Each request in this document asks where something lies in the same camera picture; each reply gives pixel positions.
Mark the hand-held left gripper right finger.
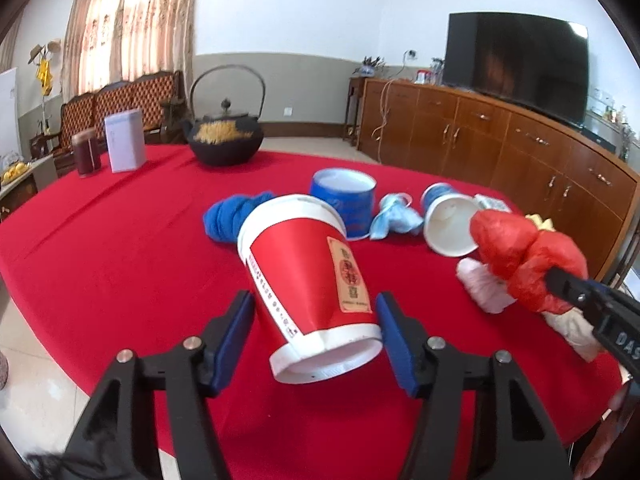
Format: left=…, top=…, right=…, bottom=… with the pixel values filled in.
left=375, top=291, right=576, bottom=480

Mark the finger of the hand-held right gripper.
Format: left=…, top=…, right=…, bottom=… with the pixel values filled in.
left=546, top=266, right=640, bottom=322

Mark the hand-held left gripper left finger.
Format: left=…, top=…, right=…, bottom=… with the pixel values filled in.
left=62, top=290, right=257, bottom=480

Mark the red plastic bag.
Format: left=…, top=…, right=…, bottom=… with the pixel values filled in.
left=470, top=209, right=590, bottom=315

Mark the red paper cup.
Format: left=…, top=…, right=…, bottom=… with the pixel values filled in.
left=236, top=193, right=385, bottom=385

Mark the small blue paper cup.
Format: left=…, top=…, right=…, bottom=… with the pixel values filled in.
left=420, top=182, right=483, bottom=257

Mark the wide blue patterned paper cup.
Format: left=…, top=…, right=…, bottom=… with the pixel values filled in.
left=309, top=168, right=377, bottom=241

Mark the person's right hand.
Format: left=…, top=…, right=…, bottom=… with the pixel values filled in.
left=572, top=380, right=640, bottom=480

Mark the crumpled beige paper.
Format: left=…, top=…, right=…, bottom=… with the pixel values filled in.
left=542, top=307, right=603, bottom=362

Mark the dark wooden chair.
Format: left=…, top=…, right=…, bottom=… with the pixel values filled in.
left=600, top=230, right=640, bottom=301

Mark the yellow cloth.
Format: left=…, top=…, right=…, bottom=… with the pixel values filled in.
left=524, top=213, right=557, bottom=233

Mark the pink crumpled tissue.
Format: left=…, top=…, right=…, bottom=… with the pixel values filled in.
left=456, top=256, right=518, bottom=315

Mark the silver blister pack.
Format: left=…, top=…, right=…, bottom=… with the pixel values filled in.
left=472, top=193, right=512, bottom=213

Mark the blue cloth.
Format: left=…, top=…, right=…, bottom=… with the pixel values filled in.
left=202, top=190, right=278, bottom=245

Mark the red tablecloth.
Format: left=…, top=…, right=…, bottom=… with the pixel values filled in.
left=0, top=144, right=626, bottom=480

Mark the black set-top box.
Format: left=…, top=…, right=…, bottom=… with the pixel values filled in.
left=582, top=127, right=617, bottom=153

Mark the wooden sideboard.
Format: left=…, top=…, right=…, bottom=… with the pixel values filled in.
left=357, top=77, right=640, bottom=271

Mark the black iron teapot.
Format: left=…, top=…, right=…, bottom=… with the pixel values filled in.
left=181, top=65, right=266, bottom=167

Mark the white carton box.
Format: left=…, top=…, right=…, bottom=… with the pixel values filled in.
left=104, top=108, right=147, bottom=174

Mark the black television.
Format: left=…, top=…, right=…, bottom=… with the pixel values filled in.
left=442, top=11, right=590, bottom=130

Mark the tall wooden side table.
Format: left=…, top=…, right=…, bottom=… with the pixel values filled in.
left=344, top=76, right=368, bottom=147

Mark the dark red jar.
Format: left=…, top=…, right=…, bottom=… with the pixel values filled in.
left=71, top=129, right=102, bottom=178

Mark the wooden sofa bench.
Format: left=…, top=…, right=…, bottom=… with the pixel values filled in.
left=30, top=70, right=183, bottom=176

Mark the potted plant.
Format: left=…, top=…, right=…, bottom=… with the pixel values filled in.
left=352, top=55, right=386, bottom=78

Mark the plate of yellow fruit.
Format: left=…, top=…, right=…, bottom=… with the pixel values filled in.
left=0, top=160, right=32, bottom=186

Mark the coat rack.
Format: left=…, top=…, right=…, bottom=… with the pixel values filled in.
left=27, top=37, right=63, bottom=136

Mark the white board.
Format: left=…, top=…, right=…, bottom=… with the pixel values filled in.
left=0, top=67, right=21, bottom=161

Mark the yellow garment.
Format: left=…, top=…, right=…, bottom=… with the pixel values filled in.
left=36, top=59, right=55, bottom=96

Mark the beige patterned curtain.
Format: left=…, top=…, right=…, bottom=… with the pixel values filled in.
left=60, top=0, right=203, bottom=106

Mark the beige cable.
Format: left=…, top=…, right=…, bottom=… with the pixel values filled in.
left=371, top=78, right=397, bottom=161

